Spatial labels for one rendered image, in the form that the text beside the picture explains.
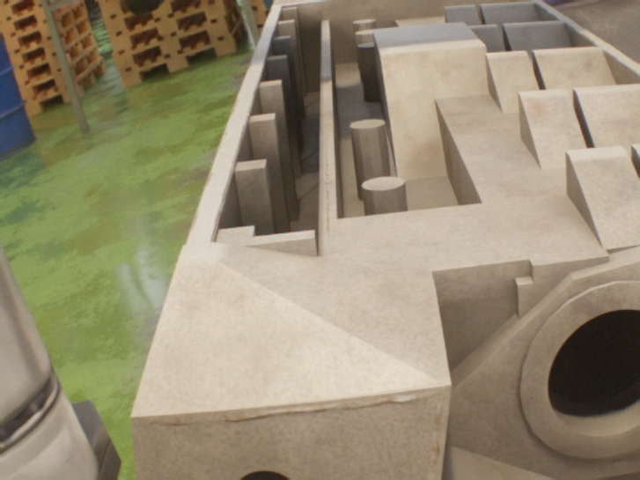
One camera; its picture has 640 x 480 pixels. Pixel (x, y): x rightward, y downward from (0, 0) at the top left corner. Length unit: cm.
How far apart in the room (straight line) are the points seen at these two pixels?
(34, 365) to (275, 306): 21
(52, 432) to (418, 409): 21
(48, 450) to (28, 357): 3
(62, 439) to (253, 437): 18
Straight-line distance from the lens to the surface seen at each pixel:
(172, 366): 52
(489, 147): 82
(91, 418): 43
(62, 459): 35
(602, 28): 204
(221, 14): 817
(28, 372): 34
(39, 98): 897
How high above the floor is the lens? 117
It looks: 19 degrees down
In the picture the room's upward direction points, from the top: 17 degrees counter-clockwise
